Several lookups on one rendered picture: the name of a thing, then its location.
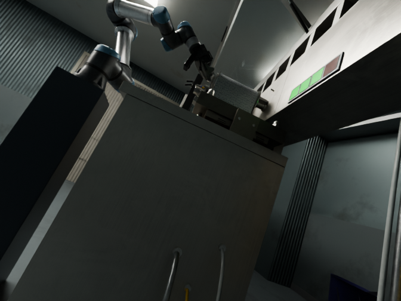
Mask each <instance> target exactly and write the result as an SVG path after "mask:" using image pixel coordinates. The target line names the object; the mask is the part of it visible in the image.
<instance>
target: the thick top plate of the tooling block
mask: <svg viewBox="0 0 401 301"><path fill-rule="evenodd" d="M237 109H238V107H236V106H233V105H231V104H229V103H227V102H225V101H223V100H221V99H219V98H217V97H215V96H213V95H210V94H208V93H206V92H204V91H202V90H201V92H200V95H199V97H198V99H197V101H196V103H195V106H194V109H193V112H192V113H194V114H196V115H197V114H198V112H200V113H202V117H204V115H205V114H206V112H207V110H210V111H212V112H214V113H216V114H219V115H221V116H223V117H225V118H227V119H229V120H231V121H233V118H234V116H235V113H236V111H237ZM256 133H258V134H260V135H262V136H264V137H266V138H268V139H269V141H268V144H267V147H266V148H268V149H270V148H273V147H276V146H279V145H282V144H283V142H284V139H285V136H286V133H287V131H285V130H283V129H281V128H279V127H277V126H274V125H272V124H270V123H268V122H266V121H264V120H262V119H260V121H259V124H258V127H257V130H256Z"/></svg>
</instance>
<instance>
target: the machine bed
mask: <svg viewBox="0 0 401 301"><path fill-rule="evenodd" d="M119 92H120V94H121V96H122V98H124V97H125V95H126V94H129V95H130V96H133V97H135V98H137V99H139V100H141V101H143V102H146V103H148V104H150V105H152V106H154V107H156V108H158V109H160V110H163V111H165V112H167V113H169V114H171V115H174V116H176V117H177V118H180V119H182V120H184V121H186V122H189V123H191V124H193V125H195V126H197V127H199V128H201V129H203V130H205V131H208V132H210V133H212V134H214V135H216V136H218V137H221V138H222V139H225V140H227V141H229V142H231V143H234V144H236V145H238V146H240V147H242V148H244V149H246V150H248V151H251V152H253V153H255V154H257V155H259V156H262V157H263V158H265V159H268V160H270V161H272V162H274V163H276V164H279V165H281V166H283V167H286V163H287V160H288V158H287V157H285V156H283V155H281V154H279V153H277V152H274V151H272V150H270V149H268V148H266V147H264V146H261V145H259V144H258V143H256V142H253V141H251V140H249V139H247V138H245V137H243V136H240V135H238V134H236V133H234V132H232V131H230V130H228V129H226V128H224V127H222V126H219V125H217V124H215V123H213V122H211V121H209V120H207V119H205V118H203V117H201V116H198V115H196V114H194V113H192V112H190V111H188V110H185V109H183V108H182V107H179V106H177V105H175V104H173V103H171V102H169V101H167V100H164V99H162V98H160V97H158V96H156V95H154V94H152V93H150V92H148V91H146V90H143V89H141V88H139V87H137V86H135V85H132V84H130V83H129V82H126V81H123V83H122V84H121V86H120V87H119Z"/></svg>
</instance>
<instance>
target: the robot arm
mask: <svg viewBox="0 0 401 301"><path fill-rule="evenodd" d="M106 13H107V16H108V18H109V19H110V21H111V22H112V23H113V25H114V27H115V31H114V33H115V36H116V45H115V50H113V49H112V48H110V47H108V46H107V45H103V44H98V45H97V46H96V47H95V48H94V49H93V52H92V53H91V55H90V56H89V58H88V59H87V61H86V62H85V64H84V65H83V66H82V67H81V68H80V69H78V70H77V71H75V72H74V73H72V74H74V75H76V76H77V77H79V78H81V79H83V80H85V81H87V82H89V83H91V84H92V85H95V86H96V87H98V88H101V89H102V90H104V92H105V89H106V83H107V82H108V83H109V84H110V85H111V86H112V87H113V88H114V89H115V90H116V91H117V92H119V87H120V86H121V84H122V83H123V81H126V82H129V83H130V84H132V85H134V84H135V83H134V80H133V79H132V78H131V72H132V71H131V68H130V66H129V59H130V51H131V42H132V41H134V40H135V38H136V37H137V35H138V31H137V28H136V26H135V24H134V23H133V21H132V19H133V20H136V21H138V22H142V23H145V24H149V25H151V26H154V27H158V28H159V30H160V32H161V35H162V37H163V38H162V39H161V43H162V46H163V48H164V50H165V51H166V52H169V51H172V50H174V49H176V48H177V47H179V46H181V45H183V44H185V45H186V47H187V49H188V50H189V52H190V53H191V56H190V57H189V58H188V60H187V61H186V62H185V63H184V67H183V69H184V70H185V71H187V70H188V69H189V68H190V66H191V65H192V63H193V62H194V61H195V65H196V67H197V69H198V72H199V74H200V75H201V77H202V78H203V79H204V80H205V81H206V80H207V79H208V80H211V76H212V72H213V71H214V68H213V67H210V66H211V63H212V59H213V58H212V55H211V53H210V52H209V51H207V49H206V48H205V46H204V44H202V45H201V44H200V42H199V40H198V38H197V37H196V35H195V33H194V31H193V28H192V27H191V25H190V24H189V22H187V21H183V22H181V23H180V24H179V25H178V30H177V31H175V30H174V27H173V25H172V21H171V18H170V15H169V12H168V10H167V8H166V7H165V6H163V5H161V6H159V5H158V6H157V7H155V8H154V9H152V8H149V7H145V6H142V5H138V4H135V3H132V2H128V1H126V0H108V1H107V4H106ZM209 54H210V55H211V56H210V55H209ZM208 83H210V82H208ZM119 93H120V92H119Z"/></svg>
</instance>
